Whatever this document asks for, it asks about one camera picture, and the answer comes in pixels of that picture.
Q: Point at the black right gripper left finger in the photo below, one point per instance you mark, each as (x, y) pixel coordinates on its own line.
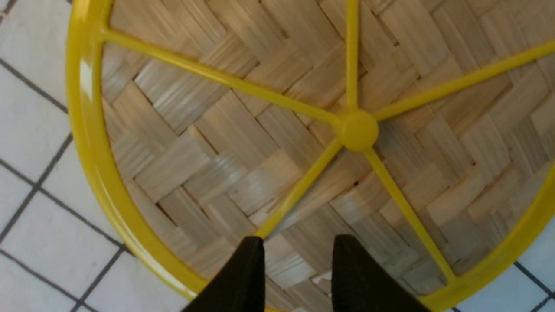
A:
(239, 286)

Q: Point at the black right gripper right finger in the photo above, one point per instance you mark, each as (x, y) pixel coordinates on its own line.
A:
(360, 284)

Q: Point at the yellow woven steamer lid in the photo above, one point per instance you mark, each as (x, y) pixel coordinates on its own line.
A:
(422, 128)

